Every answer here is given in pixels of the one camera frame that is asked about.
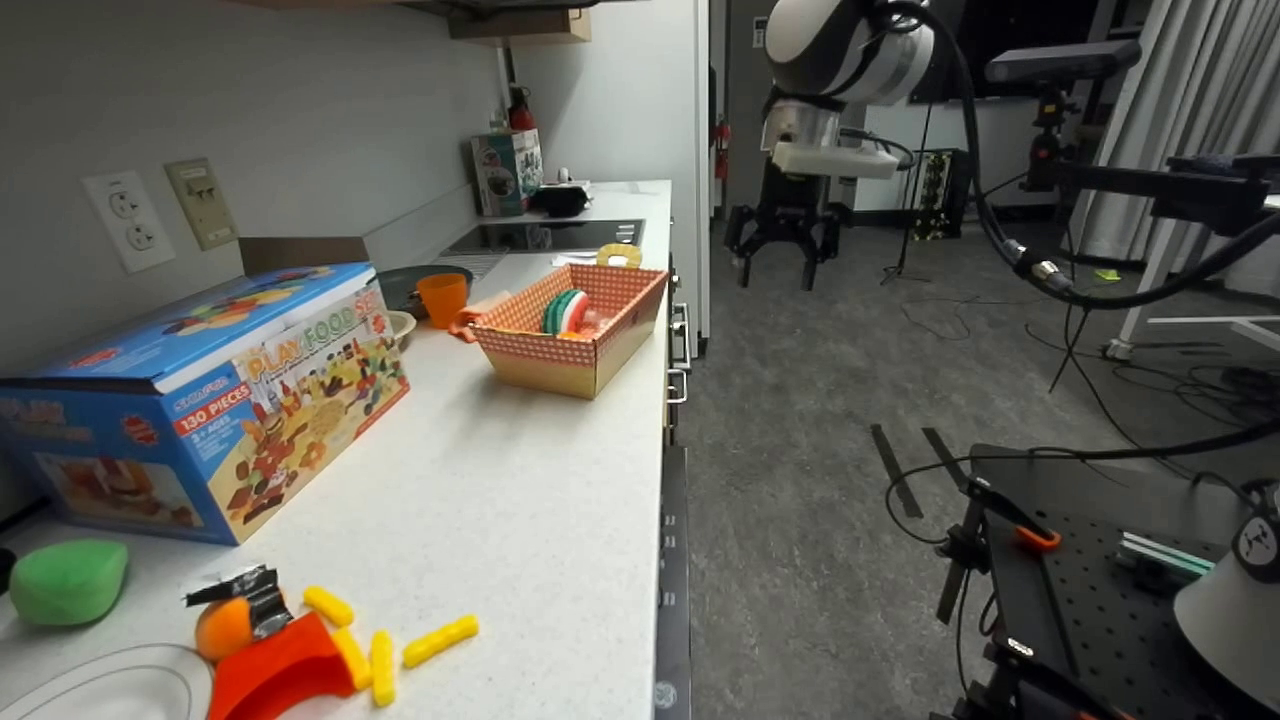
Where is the red toy fries holder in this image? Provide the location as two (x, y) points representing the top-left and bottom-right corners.
(202, 612), (365, 720)

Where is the orange plastic cup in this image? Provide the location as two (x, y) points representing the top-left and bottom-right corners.
(413, 267), (471, 332)

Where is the yellow toy fry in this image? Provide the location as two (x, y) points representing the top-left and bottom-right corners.
(298, 585), (360, 632)
(400, 612), (483, 672)
(368, 627), (400, 710)
(332, 622), (372, 690)

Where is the black perforated robot table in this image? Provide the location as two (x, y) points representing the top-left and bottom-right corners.
(970, 442), (1280, 720)

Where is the thin black floor tape strip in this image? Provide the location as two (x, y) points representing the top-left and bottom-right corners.
(918, 423), (975, 499)

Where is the orange clamp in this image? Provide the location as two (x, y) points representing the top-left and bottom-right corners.
(1013, 518), (1069, 556)

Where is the green bowl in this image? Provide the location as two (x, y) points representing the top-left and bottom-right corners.
(9, 536), (133, 632)

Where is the red checkered paper basket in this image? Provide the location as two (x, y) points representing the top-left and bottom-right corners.
(464, 258), (671, 400)

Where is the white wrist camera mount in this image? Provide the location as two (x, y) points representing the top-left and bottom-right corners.
(773, 95), (912, 184)

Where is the orange toy ball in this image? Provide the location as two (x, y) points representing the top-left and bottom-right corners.
(191, 592), (254, 666)

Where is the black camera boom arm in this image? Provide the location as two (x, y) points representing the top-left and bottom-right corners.
(1023, 92), (1280, 239)

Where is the black cooktop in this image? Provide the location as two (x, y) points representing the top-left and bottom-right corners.
(442, 217), (646, 258)

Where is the white wall outlet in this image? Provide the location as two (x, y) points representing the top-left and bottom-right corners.
(80, 168), (175, 276)

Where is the grey curtain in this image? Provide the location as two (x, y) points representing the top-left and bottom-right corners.
(1064, 0), (1280, 311)

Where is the small white dish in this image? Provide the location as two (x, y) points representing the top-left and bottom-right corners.
(0, 644), (217, 720)

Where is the beige light switch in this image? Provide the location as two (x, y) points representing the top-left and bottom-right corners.
(158, 157), (239, 252)

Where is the red capped bottle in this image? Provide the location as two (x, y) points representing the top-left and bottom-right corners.
(502, 84), (539, 136)

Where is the black round pan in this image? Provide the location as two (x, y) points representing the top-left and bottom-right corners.
(376, 258), (476, 319)

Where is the black toy piece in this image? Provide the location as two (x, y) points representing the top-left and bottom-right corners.
(184, 559), (292, 637)

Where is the long black floor tape strip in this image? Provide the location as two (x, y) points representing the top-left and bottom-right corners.
(871, 420), (928, 525)

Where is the patterned carton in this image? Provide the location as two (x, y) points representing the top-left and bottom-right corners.
(464, 128), (549, 219)

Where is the small black appliance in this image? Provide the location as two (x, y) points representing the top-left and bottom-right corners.
(528, 176), (593, 219)

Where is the wooden upper cabinet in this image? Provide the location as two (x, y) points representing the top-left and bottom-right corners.
(243, 0), (599, 42)

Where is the black equipment box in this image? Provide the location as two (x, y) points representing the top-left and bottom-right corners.
(912, 142), (970, 243)

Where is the blue play food box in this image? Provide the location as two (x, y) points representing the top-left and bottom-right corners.
(0, 258), (416, 546)

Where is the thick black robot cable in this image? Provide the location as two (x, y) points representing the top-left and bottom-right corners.
(916, 0), (1280, 311)

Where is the toy watermelon slice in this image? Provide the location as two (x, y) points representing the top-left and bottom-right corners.
(535, 286), (595, 341)

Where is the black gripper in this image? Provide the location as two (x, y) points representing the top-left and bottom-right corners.
(724, 164), (846, 295)

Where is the silver drawer handle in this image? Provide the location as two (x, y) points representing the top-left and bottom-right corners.
(662, 301), (696, 409)

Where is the black stereo camera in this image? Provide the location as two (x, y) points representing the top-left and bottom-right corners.
(982, 36), (1145, 95)

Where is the dark wall monitor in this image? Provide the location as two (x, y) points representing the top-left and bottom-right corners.
(951, 0), (1113, 102)

